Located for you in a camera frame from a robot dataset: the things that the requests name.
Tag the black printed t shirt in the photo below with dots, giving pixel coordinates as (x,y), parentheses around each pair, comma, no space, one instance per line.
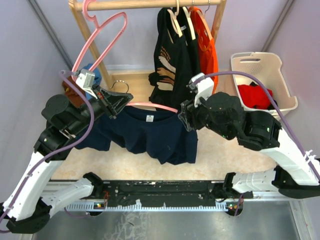
(172,68)

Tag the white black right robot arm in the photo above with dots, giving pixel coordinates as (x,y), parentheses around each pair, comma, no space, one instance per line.
(294,176)

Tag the red t shirt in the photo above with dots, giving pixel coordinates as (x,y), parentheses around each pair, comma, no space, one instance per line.
(253,96)

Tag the orange t shirt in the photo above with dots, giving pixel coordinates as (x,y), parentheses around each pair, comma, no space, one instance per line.
(207,53)

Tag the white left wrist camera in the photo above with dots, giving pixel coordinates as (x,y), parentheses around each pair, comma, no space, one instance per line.
(85,80)

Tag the brown t shirt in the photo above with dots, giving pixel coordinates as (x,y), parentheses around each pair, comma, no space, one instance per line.
(73,96)

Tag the white laundry basket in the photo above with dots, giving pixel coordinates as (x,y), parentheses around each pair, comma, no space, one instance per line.
(266,67)

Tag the wooden clothes rack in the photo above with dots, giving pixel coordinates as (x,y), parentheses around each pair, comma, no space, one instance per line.
(90,28)

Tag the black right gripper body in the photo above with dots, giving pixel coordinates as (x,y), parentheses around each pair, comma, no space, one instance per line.
(199,118)

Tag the wooden hanger under orange shirt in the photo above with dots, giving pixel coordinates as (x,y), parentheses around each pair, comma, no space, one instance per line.
(200,24)

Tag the navy blue t shirt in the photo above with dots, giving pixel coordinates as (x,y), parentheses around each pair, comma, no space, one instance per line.
(160,134)

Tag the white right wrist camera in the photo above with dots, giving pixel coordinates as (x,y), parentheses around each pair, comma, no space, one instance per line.
(202,87)

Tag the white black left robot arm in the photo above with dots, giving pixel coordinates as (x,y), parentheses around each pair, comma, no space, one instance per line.
(26,210)

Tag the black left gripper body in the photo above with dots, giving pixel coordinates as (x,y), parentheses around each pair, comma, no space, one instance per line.
(96,88)

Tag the cream hanger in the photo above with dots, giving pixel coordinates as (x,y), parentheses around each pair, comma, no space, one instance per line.
(190,24)
(173,17)

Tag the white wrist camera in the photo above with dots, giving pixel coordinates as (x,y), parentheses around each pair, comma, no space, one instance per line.
(202,87)
(85,80)

